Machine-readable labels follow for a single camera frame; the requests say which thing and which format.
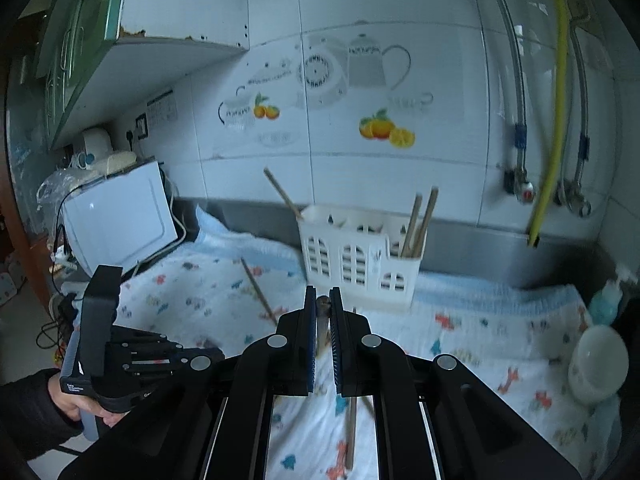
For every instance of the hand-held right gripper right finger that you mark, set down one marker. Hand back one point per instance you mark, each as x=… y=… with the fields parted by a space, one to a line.
x=334 y=345

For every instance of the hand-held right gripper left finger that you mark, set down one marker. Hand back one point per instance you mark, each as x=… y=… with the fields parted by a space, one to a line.
x=312 y=340

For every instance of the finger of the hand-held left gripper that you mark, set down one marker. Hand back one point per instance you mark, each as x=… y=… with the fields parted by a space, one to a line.
x=155 y=366
x=147 y=342

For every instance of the wooden chopstick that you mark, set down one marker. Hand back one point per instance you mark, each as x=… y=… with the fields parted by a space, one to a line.
x=429 y=210
x=350 y=430
x=257 y=290
x=414 y=215
x=282 y=194

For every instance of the white plastic utensil holder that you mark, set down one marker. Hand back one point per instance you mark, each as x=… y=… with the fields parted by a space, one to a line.
x=416 y=280

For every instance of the person's left forearm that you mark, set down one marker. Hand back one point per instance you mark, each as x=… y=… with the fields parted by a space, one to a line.
x=30 y=410

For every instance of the person's left hand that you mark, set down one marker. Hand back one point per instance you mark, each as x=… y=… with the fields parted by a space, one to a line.
x=62 y=392

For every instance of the white power strip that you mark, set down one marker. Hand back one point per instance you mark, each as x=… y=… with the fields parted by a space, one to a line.
x=64 y=260

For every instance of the white microwave oven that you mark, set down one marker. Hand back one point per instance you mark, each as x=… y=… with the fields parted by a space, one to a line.
x=120 y=225

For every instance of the clear plastic bag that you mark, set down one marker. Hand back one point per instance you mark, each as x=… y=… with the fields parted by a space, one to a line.
x=62 y=185

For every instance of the white cartoon printed cloth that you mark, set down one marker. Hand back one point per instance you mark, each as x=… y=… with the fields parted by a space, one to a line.
x=475 y=320

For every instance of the beige rounded object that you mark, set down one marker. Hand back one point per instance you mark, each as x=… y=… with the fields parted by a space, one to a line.
x=117 y=162

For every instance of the small white appliance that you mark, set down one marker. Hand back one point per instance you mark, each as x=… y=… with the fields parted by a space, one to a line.
x=97 y=145

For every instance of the red knob metal valve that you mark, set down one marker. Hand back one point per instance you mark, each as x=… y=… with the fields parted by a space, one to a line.
x=526 y=190

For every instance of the white bowl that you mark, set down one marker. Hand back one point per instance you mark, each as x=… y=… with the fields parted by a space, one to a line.
x=597 y=365

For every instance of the blue soap pump bottle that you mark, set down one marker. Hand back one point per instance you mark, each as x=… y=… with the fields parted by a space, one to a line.
x=605 y=305

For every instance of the metal angle valve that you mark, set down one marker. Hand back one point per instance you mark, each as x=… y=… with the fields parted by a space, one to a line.
x=580 y=205

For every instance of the black wall switch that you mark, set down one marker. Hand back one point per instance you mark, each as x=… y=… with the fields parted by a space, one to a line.
x=142 y=126

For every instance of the white wall notice sticker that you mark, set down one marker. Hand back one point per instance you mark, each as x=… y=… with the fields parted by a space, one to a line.
x=162 y=108

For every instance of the wall cabinet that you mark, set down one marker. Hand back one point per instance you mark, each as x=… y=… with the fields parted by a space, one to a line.
x=90 y=35

